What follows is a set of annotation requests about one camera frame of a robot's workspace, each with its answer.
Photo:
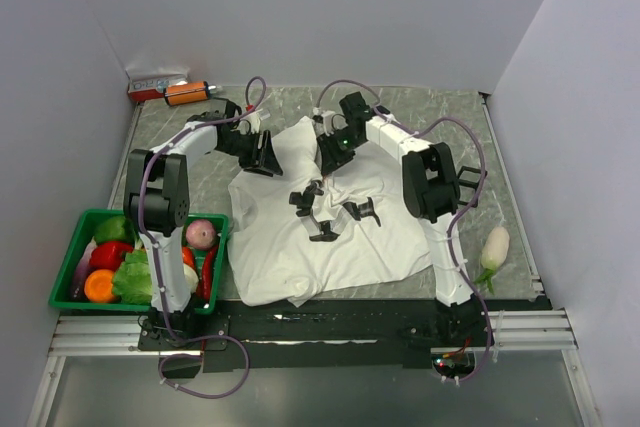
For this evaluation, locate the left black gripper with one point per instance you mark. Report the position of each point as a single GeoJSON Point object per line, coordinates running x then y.
{"type": "Point", "coordinates": [269, 163]}

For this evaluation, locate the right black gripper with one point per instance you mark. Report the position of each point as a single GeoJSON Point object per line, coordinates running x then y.
{"type": "Point", "coordinates": [329, 157]}

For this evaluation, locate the white printed t-shirt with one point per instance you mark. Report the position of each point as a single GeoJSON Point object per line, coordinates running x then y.
{"type": "Point", "coordinates": [270, 251]}

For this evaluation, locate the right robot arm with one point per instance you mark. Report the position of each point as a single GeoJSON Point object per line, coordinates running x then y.
{"type": "Point", "coordinates": [430, 191]}

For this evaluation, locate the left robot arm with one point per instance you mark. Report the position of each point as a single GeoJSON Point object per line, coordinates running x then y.
{"type": "Point", "coordinates": [157, 198]}

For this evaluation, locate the purple onion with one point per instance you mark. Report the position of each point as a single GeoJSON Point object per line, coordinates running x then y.
{"type": "Point", "coordinates": [201, 234]}

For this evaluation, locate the orange cylinder tube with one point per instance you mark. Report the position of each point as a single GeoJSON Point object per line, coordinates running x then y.
{"type": "Point", "coordinates": [188, 93]}

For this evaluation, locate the red chili pepper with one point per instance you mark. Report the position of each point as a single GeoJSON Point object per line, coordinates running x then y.
{"type": "Point", "coordinates": [206, 278]}

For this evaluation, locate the red white box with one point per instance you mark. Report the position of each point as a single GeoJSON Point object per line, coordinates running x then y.
{"type": "Point", "coordinates": [150, 84]}

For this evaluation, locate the green bell pepper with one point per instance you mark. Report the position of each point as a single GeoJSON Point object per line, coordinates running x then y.
{"type": "Point", "coordinates": [117, 228]}

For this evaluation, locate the green lettuce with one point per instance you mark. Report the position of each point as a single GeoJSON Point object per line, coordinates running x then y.
{"type": "Point", "coordinates": [132, 280]}

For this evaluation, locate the white eggplant toy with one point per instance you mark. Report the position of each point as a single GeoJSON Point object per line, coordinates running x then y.
{"type": "Point", "coordinates": [493, 255]}

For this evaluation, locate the orange carrot slice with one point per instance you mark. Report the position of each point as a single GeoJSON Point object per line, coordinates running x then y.
{"type": "Point", "coordinates": [98, 287]}

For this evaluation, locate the purple eggplant slice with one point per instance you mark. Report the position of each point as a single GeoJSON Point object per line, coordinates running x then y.
{"type": "Point", "coordinates": [81, 273]}

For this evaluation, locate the green plastic basket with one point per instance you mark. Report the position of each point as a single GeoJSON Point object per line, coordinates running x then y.
{"type": "Point", "coordinates": [61, 299]}

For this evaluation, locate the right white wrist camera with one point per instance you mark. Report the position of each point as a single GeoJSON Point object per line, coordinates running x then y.
{"type": "Point", "coordinates": [327, 122]}

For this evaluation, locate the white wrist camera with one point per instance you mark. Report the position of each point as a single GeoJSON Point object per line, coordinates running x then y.
{"type": "Point", "coordinates": [251, 122]}
{"type": "Point", "coordinates": [327, 122]}

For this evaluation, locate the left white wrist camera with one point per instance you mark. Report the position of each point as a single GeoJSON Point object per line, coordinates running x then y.
{"type": "Point", "coordinates": [251, 122]}

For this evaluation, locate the black wire frame stand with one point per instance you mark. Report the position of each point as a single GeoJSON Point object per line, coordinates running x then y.
{"type": "Point", "coordinates": [470, 178]}

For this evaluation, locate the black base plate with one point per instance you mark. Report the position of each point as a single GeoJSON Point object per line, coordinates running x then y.
{"type": "Point", "coordinates": [342, 333]}

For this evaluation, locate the aluminium rail frame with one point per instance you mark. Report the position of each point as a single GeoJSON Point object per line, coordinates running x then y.
{"type": "Point", "coordinates": [115, 335]}

